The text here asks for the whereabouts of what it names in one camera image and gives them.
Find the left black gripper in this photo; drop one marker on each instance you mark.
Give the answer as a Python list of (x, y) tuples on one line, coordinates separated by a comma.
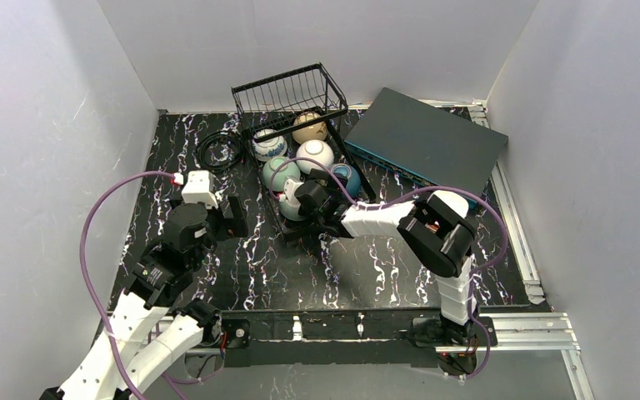
[(232, 216)]

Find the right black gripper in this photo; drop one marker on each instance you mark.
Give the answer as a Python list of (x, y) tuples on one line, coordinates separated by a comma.
[(302, 207)]

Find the black wire dish rack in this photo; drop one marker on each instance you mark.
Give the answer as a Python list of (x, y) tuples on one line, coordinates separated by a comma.
[(285, 103)]

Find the white ribbed ceramic bowl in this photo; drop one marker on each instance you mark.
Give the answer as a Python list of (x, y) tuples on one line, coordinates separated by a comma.
[(316, 150)]

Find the orange bowl white inside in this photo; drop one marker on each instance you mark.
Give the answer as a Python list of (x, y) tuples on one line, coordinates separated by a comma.
[(455, 201)]

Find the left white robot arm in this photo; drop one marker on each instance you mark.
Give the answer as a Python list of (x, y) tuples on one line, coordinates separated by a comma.
[(143, 298)]

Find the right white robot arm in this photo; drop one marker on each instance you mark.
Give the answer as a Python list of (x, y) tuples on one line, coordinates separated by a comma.
[(432, 224)]

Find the dark blue glazed bowl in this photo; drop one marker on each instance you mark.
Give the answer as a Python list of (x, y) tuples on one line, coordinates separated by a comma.
[(350, 175)]

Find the green lined ceramic bowl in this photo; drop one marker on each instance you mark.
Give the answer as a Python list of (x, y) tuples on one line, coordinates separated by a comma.
[(289, 207)]

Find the pale green ceramic bowl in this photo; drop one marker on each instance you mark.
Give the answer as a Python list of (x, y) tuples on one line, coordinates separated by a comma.
[(274, 175)]

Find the beige ceramic bowl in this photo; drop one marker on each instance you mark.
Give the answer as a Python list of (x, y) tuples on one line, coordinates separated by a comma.
[(315, 131)]

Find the blue white patterned bowl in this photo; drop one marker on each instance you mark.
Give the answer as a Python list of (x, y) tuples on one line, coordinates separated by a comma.
[(265, 146)]

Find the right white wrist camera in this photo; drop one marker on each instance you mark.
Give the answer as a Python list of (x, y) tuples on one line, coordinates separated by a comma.
[(290, 188)]

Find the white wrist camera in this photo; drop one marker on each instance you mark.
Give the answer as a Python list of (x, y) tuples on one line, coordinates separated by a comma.
[(198, 189), (290, 188)]

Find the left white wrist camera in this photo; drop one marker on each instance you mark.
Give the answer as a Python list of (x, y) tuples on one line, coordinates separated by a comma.
[(198, 189)]

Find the grey teal network switch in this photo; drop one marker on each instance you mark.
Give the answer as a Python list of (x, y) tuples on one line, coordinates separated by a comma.
[(426, 144)]

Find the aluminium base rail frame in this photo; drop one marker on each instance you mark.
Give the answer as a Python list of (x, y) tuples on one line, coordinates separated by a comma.
[(380, 337)]

